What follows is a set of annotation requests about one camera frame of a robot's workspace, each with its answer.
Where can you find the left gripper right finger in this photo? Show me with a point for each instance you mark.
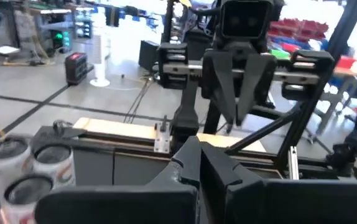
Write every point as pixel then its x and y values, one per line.
pixel 290 202

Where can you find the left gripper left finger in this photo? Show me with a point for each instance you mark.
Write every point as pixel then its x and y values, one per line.
pixel 119 205

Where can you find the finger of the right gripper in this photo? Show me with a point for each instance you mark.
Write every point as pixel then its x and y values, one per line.
pixel 257 84
pixel 220 81

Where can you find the white Celsius can orange print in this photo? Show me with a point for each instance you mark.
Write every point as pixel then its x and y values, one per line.
pixel 54 174
pixel 7 168

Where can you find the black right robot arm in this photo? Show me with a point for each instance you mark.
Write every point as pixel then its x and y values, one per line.
pixel 184 121

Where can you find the black floor box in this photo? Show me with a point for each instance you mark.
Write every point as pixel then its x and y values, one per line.
pixel 149 56

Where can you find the red storage bins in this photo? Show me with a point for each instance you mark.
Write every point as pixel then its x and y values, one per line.
pixel 293 26

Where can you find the white tower fan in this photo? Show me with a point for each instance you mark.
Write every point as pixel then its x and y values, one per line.
pixel 100 62

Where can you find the light wooden side board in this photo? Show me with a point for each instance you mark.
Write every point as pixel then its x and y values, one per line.
pixel 119 127

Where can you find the black box red top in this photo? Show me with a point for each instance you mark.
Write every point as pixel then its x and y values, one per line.
pixel 76 70

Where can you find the green lit device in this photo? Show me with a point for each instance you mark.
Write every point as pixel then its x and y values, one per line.
pixel 58 36

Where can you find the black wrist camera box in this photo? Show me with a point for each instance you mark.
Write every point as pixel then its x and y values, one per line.
pixel 245 20

